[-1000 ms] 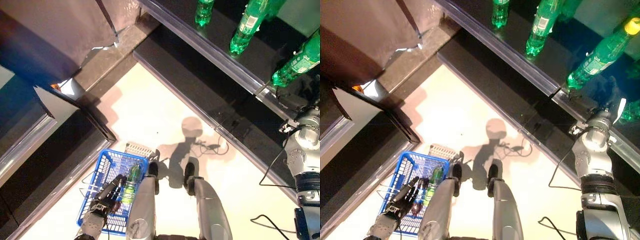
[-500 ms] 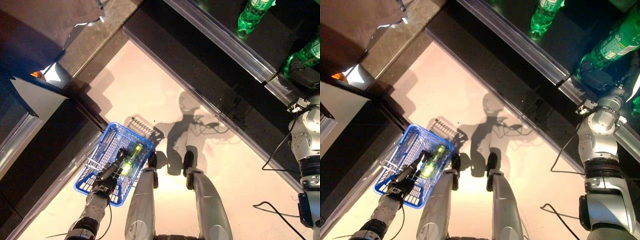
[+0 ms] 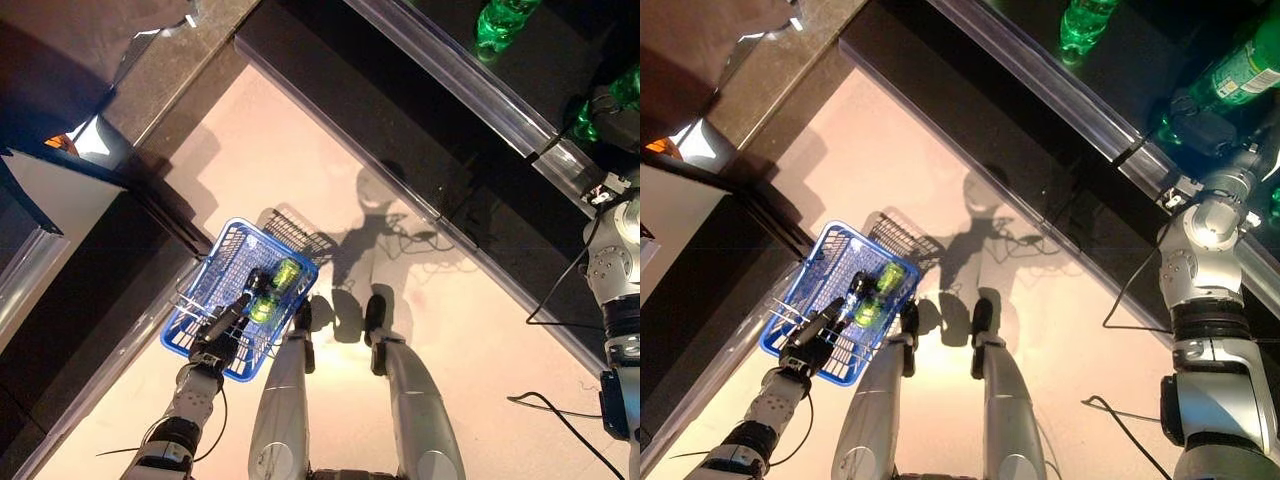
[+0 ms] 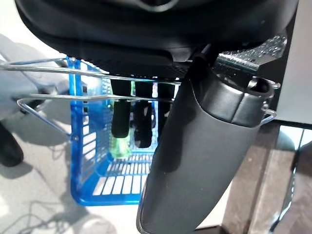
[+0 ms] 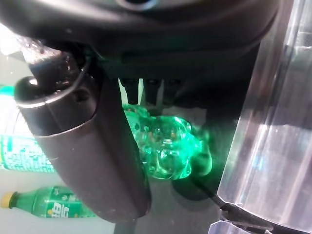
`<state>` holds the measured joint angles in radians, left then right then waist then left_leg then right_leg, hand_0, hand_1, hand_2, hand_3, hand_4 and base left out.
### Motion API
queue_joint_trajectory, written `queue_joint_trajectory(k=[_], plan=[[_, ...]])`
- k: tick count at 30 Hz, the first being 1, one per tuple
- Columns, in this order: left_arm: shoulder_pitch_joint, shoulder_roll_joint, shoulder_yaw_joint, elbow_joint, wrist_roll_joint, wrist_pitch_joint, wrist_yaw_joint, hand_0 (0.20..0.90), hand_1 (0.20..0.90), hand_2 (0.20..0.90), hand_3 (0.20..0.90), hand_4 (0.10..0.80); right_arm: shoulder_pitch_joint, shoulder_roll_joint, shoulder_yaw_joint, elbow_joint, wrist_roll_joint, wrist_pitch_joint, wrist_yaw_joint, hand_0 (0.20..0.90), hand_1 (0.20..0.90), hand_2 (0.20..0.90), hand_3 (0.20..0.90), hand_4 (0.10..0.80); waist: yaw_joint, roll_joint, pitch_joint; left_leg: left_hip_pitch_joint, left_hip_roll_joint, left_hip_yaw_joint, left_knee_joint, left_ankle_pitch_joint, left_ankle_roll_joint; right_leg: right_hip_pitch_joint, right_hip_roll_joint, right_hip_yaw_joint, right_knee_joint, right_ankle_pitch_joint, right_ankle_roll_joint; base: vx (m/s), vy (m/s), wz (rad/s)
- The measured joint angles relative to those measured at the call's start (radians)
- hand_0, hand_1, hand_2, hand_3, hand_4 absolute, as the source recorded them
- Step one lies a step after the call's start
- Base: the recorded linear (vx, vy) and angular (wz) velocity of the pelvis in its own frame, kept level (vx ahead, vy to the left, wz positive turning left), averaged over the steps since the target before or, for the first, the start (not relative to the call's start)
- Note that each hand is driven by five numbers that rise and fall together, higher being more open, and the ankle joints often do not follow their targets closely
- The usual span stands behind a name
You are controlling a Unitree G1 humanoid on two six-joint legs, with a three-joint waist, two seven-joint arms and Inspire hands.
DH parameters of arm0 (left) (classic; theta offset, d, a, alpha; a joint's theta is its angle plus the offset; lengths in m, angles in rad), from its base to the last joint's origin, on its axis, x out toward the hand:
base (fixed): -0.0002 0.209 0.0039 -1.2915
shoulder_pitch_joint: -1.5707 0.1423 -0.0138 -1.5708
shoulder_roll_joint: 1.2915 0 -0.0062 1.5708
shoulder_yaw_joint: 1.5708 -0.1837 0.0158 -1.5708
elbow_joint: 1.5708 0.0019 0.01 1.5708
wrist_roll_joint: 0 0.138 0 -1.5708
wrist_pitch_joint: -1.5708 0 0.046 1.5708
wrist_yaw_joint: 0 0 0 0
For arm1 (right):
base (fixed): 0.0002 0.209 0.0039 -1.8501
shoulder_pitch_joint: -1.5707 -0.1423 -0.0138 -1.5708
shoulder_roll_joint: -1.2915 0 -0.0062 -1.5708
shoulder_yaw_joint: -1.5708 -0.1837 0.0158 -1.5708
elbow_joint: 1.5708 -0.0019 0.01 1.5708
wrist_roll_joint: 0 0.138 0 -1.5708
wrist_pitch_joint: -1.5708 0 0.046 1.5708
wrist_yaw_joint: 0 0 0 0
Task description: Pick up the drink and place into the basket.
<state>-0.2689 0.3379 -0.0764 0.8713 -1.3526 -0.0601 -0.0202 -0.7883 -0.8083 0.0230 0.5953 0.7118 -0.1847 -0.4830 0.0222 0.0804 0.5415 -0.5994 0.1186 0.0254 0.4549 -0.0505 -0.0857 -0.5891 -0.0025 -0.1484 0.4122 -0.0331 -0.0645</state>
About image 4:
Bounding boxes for green bottle in basket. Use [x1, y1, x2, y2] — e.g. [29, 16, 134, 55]
[108, 81, 156, 160]

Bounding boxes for blue plastic shopping basket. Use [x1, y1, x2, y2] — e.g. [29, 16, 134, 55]
[69, 56, 182, 207]

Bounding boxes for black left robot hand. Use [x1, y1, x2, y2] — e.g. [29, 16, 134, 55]
[14, 0, 299, 232]

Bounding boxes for metal wire basket handle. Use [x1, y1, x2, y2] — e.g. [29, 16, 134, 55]
[16, 93, 278, 137]
[0, 57, 280, 86]

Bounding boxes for grey left robot leg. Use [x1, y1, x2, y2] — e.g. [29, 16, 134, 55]
[0, 33, 71, 122]

